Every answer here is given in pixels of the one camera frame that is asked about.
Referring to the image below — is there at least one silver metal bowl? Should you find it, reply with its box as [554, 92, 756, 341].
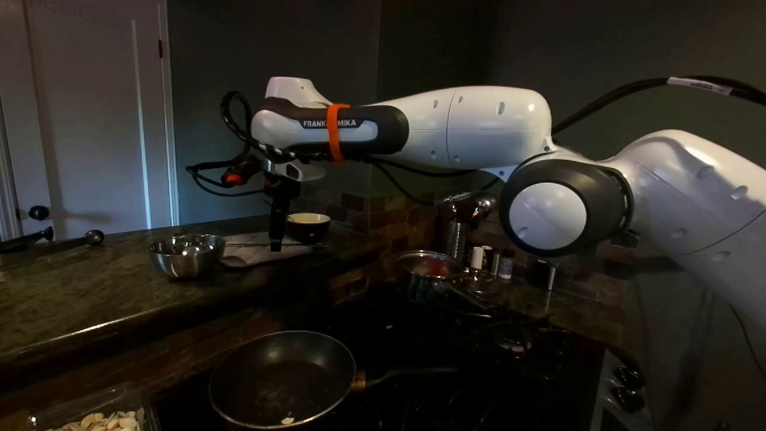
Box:
[148, 233, 227, 280]

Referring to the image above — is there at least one clear container of pale chips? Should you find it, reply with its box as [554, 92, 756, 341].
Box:
[27, 389, 157, 431]

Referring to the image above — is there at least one grey quilted pot holder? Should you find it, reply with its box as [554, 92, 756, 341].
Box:
[220, 232, 313, 268]

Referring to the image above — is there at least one stove knob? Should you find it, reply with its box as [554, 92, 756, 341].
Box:
[613, 366, 646, 390]
[610, 388, 646, 414]

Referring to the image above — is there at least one black long-handled utensil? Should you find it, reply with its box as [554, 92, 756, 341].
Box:
[0, 226, 106, 256]

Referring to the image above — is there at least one black frying pan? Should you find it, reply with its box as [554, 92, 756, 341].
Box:
[208, 330, 463, 430]

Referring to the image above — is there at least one silver utensil holder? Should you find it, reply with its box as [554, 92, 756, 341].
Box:
[442, 193, 498, 262]

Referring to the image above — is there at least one black stove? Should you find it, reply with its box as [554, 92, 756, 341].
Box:
[153, 280, 650, 431]

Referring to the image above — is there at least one white door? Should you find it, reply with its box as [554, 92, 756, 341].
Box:
[0, 0, 180, 241]

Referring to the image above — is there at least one dark bowl with white inside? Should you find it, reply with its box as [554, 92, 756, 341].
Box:
[285, 213, 332, 244]

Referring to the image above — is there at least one silver pot with handle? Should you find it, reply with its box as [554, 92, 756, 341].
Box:
[393, 250, 498, 309]

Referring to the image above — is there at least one black cup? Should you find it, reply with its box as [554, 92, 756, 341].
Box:
[529, 259, 558, 292]

